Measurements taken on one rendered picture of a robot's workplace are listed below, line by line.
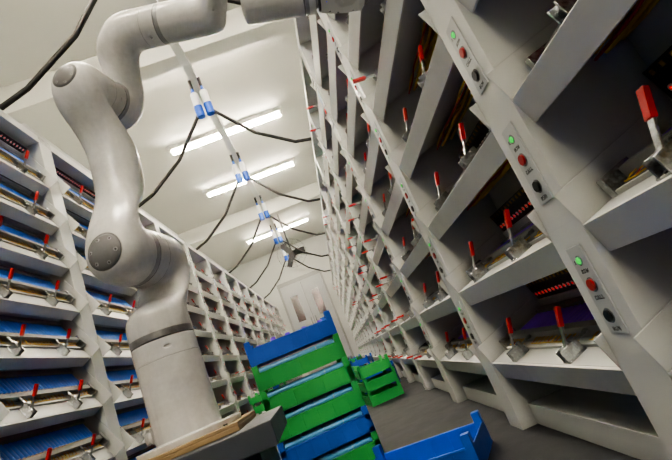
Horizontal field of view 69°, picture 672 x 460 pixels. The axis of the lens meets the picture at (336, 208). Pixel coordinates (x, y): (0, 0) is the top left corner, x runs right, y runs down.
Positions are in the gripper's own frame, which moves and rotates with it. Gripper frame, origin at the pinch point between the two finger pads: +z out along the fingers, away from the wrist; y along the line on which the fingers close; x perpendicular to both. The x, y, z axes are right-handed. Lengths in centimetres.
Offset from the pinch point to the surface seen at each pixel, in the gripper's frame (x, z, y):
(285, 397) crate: -84, -44, -77
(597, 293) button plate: -73, 10, 23
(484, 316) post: -72, 14, -43
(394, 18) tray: -11.2, -0.8, 2.2
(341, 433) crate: -97, -29, -78
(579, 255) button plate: -68, 9, 23
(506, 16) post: -32.8, 8.4, 27.4
